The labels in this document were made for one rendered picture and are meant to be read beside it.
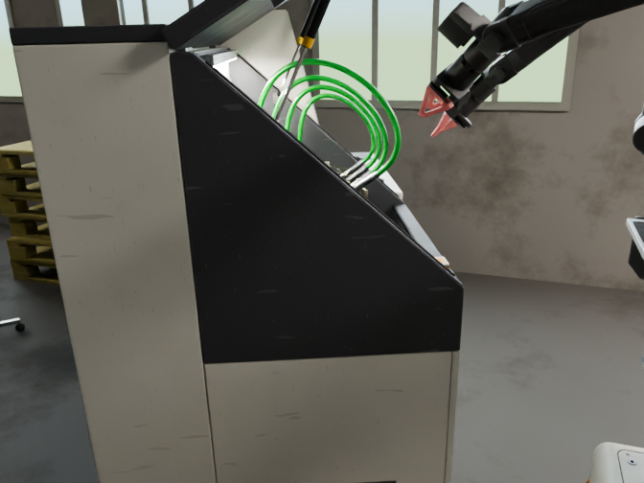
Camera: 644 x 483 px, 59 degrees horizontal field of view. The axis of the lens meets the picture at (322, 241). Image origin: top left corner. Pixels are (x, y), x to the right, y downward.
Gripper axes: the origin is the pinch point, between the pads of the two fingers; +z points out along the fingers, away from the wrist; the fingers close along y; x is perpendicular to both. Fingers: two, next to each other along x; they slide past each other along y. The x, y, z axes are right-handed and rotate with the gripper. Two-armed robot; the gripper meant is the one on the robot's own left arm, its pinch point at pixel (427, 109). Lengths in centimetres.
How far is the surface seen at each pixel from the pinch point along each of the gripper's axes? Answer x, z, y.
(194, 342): -1, 52, 51
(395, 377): 38, 38, 29
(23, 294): -103, 300, -29
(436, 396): 49, 37, 25
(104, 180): -35, 33, 50
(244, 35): -55, 39, -26
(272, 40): -48, 36, -30
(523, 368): 114, 106, -88
